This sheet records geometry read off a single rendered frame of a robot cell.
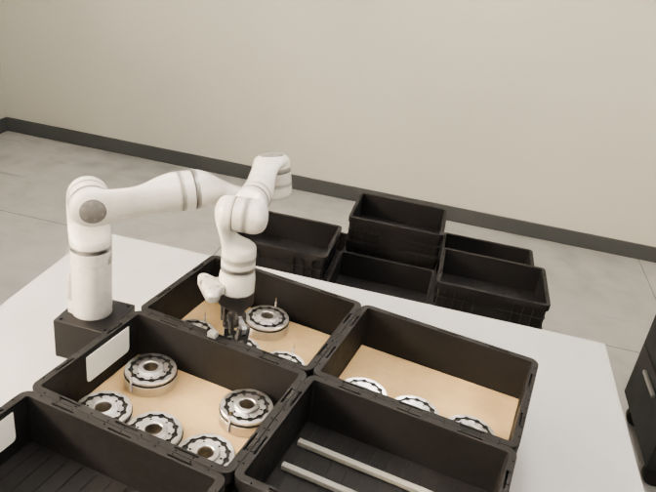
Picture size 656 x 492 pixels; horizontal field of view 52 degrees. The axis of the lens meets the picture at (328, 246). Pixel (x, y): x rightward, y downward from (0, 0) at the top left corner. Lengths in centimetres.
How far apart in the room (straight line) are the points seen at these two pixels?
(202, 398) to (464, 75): 316
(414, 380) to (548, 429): 37
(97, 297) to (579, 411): 119
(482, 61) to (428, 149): 63
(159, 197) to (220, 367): 40
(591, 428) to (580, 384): 17
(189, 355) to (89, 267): 33
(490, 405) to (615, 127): 303
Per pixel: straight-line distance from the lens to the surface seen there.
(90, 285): 161
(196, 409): 136
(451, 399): 148
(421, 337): 152
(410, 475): 129
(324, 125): 438
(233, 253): 134
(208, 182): 155
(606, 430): 178
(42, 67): 513
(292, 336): 157
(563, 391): 185
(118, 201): 151
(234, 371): 137
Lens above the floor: 172
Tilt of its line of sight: 27 degrees down
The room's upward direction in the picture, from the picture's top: 8 degrees clockwise
